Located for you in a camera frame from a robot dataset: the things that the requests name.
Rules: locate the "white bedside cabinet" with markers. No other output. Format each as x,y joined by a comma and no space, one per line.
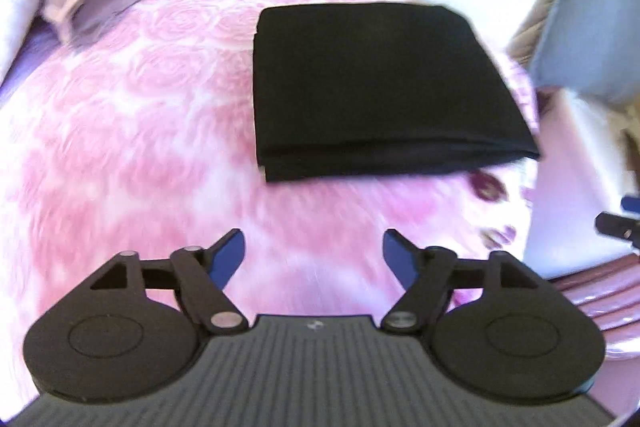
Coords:
575,182

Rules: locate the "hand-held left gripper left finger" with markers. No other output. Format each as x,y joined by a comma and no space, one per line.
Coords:
227,257

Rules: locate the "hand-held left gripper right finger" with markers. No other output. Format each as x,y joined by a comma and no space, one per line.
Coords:
400,257

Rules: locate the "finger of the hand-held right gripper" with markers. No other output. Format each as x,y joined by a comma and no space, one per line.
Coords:
631,204
617,226

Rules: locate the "blue-grey pillow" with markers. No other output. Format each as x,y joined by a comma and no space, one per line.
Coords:
590,7

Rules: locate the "black pants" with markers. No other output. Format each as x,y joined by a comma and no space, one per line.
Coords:
375,82

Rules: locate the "pink floral bed sheet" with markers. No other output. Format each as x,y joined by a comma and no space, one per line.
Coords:
125,132

